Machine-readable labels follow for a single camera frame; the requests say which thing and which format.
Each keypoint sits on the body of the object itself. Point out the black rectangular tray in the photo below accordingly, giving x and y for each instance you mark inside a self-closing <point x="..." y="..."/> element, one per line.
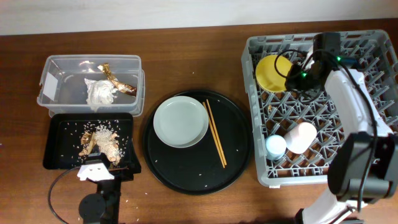
<point x="65" y="131"/>

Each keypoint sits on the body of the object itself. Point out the yellow bowl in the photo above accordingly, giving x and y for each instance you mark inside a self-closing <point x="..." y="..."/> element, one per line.
<point x="266" y="75"/>

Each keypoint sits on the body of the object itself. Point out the gold foil wrapper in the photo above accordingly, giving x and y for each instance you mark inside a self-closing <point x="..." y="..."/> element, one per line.
<point x="122" y="87"/>

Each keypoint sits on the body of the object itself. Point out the pink cup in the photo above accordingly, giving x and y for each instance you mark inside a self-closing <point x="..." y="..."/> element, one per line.
<point x="299" y="138"/>

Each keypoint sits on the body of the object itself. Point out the food scraps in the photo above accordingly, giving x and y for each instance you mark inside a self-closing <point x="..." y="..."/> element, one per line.
<point x="105" y="139"/>

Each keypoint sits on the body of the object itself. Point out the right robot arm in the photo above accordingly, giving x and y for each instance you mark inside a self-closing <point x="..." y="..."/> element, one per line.
<point x="364" y="169"/>

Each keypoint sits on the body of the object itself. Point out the clear plastic bin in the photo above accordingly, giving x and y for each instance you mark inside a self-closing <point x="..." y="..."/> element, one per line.
<point x="63" y="87"/>

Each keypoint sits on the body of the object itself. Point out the grey plate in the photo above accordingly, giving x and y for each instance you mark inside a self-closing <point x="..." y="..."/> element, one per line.
<point x="180" y="121"/>

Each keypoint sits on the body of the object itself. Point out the round black tray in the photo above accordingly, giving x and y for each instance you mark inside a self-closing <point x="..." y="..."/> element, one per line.
<point x="197" y="170"/>

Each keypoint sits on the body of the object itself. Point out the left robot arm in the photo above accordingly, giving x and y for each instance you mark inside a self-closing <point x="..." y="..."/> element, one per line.
<point x="103" y="205"/>

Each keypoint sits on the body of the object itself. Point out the wooden chopstick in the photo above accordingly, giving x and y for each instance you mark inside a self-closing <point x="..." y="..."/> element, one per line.
<point x="216" y="131"/>
<point x="214" y="136"/>

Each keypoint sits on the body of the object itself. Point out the blue cup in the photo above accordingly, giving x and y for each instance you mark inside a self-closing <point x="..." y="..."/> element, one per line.
<point x="275" y="147"/>

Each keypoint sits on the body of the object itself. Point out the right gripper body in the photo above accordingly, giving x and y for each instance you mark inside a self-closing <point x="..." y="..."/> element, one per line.
<point x="300" y="79"/>

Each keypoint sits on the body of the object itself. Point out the white napkin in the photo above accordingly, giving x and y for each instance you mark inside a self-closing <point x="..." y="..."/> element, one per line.
<point x="100" y="93"/>

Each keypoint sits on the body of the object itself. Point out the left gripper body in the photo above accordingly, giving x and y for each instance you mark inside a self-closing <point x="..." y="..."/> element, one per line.
<point x="123" y="175"/>

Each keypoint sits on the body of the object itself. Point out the grey dishwasher rack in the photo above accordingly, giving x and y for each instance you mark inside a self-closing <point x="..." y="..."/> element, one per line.
<point x="278" y="113"/>

